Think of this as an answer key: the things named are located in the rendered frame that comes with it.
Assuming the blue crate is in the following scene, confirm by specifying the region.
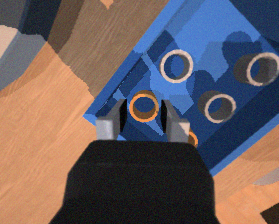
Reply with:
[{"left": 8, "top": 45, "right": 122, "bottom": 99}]
[{"left": 82, "top": 0, "right": 279, "bottom": 177}]

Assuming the bronze bushing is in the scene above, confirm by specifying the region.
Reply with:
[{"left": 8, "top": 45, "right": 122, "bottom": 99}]
[
  {"left": 188, "top": 128, "right": 198, "bottom": 147},
  {"left": 129, "top": 90, "right": 159, "bottom": 122}
]

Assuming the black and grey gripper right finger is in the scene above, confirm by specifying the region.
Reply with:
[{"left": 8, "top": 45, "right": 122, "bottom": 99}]
[{"left": 160, "top": 99, "right": 190, "bottom": 143}]

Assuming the dark grey metal sleeve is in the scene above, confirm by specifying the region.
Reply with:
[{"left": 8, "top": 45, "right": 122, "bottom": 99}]
[
  {"left": 197, "top": 90, "right": 236, "bottom": 123},
  {"left": 233, "top": 52, "right": 279, "bottom": 86}
]

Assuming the grey round turntable disc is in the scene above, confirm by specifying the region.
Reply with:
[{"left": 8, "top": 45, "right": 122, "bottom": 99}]
[{"left": 0, "top": 0, "right": 62, "bottom": 91}]

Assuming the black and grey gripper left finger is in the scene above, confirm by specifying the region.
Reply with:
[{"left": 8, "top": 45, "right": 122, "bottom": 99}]
[{"left": 95, "top": 99, "right": 127, "bottom": 140}]

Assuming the steel bushing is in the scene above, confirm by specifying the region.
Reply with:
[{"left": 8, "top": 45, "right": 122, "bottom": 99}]
[{"left": 159, "top": 50, "right": 193, "bottom": 83}]

